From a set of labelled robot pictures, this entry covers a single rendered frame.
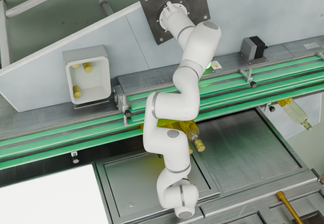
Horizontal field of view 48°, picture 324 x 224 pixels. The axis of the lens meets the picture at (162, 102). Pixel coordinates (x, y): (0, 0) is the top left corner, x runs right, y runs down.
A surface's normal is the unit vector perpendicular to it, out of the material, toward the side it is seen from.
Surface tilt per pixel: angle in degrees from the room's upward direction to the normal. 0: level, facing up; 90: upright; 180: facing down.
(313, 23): 0
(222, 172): 91
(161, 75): 90
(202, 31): 94
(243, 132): 90
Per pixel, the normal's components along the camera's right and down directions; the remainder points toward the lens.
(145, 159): 0.04, -0.73
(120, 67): 0.35, 0.65
